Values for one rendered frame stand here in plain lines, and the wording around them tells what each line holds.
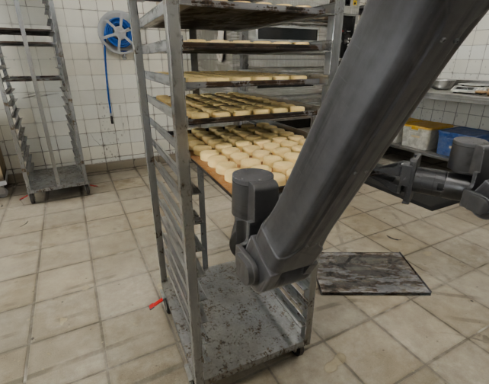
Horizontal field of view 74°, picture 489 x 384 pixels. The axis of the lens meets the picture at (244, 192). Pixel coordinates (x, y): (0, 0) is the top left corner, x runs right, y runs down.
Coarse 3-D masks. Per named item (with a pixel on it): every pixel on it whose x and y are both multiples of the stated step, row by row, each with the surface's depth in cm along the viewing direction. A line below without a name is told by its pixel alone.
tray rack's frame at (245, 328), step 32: (128, 0) 117; (192, 32) 132; (192, 64) 136; (160, 224) 153; (160, 256) 159; (224, 288) 160; (224, 320) 140; (256, 320) 140; (288, 320) 140; (224, 352) 125; (256, 352) 125; (288, 352) 128
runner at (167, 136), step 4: (152, 120) 128; (152, 124) 130; (156, 124) 122; (156, 128) 123; (160, 128) 116; (160, 132) 117; (164, 132) 110; (164, 136) 111; (168, 136) 104; (172, 136) 100; (168, 140) 105; (172, 140) 100; (172, 144) 101
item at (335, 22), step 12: (336, 0) 85; (336, 12) 86; (336, 24) 88; (336, 36) 89; (336, 48) 90; (324, 60) 93; (336, 60) 92; (324, 72) 94; (324, 96) 95; (312, 276) 119; (312, 288) 121; (312, 300) 124; (312, 312) 126
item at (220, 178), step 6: (252, 144) 100; (192, 156) 88; (198, 156) 88; (198, 162) 83; (204, 162) 83; (204, 168) 78; (210, 168) 78; (210, 174) 74; (216, 174) 74; (216, 180) 71; (222, 180) 71; (222, 186) 68; (228, 186) 68
